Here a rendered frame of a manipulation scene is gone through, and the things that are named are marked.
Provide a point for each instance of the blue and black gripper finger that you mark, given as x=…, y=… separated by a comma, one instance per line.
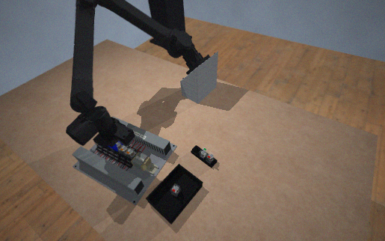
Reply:
x=114, y=147

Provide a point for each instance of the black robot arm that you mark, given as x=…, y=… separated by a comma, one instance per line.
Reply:
x=82, y=129

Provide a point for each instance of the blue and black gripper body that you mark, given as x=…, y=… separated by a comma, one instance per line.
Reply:
x=98, y=139

